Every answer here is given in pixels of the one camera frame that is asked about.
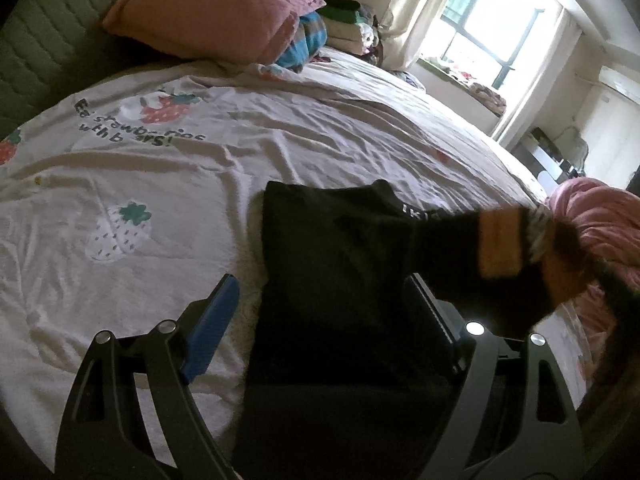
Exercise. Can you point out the white air conditioner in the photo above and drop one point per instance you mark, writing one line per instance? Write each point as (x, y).
(621, 83)

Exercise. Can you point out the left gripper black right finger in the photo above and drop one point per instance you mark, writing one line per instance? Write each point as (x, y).
(511, 415)

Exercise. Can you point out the pink pillow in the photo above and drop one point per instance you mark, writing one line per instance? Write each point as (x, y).
(240, 32)

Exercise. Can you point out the cream curtain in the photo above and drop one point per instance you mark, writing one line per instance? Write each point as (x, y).
(404, 26)

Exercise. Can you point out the blue striped folded cloth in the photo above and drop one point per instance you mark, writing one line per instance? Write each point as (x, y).
(310, 37)

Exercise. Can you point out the stack of folded clothes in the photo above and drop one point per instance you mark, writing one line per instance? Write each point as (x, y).
(352, 28)

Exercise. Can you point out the window with dark frame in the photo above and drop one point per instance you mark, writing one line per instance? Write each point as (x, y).
(483, 38)

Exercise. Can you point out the grey quilted headboard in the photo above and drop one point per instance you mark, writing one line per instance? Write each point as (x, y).
(51, 49)

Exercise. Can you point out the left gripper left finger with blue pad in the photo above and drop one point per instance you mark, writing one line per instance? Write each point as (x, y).
(102, 433)

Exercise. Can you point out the black shirt with orange patches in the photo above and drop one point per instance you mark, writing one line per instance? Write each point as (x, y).
(342, 383)

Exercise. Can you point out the strawberry print bed sheet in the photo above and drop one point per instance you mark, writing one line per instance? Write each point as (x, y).
(128, 200)

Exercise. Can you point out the clothes on window sill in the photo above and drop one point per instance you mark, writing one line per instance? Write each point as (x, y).
(487, 96)

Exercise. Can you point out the pink blanket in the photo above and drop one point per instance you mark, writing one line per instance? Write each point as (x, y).
(607, 224)

